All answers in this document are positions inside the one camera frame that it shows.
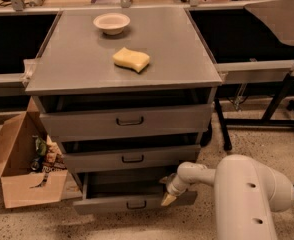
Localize snack packages in box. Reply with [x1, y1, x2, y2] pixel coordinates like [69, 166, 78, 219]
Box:
[30, 135, 66, 188]

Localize grey middle drawer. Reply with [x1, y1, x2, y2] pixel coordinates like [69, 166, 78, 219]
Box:
[63, 145, 200, 173]

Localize white bowl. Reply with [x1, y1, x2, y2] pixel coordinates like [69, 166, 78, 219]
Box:
[93, 13, 130, 35]

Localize grey drawer cabinet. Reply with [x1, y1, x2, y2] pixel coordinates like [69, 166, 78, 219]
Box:
[24, 6, 223, 198]

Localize black table stand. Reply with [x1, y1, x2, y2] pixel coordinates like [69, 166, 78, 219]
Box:
[214, 74, 294, 151]

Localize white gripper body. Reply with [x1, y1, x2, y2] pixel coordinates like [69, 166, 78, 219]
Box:
[166, 173, 189, 196]

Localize yellow sponge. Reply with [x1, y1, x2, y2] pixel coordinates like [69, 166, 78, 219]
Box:
[112, 47, 150, 73]

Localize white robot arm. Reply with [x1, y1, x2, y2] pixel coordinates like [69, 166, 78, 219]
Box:
[161, 155, 294, 240]

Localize open cardboard box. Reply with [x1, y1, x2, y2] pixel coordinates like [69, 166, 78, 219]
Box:
[0, 97, 69, 210]

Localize grey top drawer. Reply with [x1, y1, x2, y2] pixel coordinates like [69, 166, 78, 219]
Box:
[40, 104, 213, 142]

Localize grey drawer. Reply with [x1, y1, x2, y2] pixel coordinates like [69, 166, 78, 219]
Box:
[40, 104, 213, 142]
[72, 167, 199, 216]
[63, 145, 200, 173]

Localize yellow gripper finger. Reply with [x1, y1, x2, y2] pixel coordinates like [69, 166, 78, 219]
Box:
[159, 174, 175, 184]
[161, 193, 177, 207]

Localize grey bottom drawer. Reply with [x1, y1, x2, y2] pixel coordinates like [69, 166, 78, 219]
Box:
[72, 167, 199, 216]

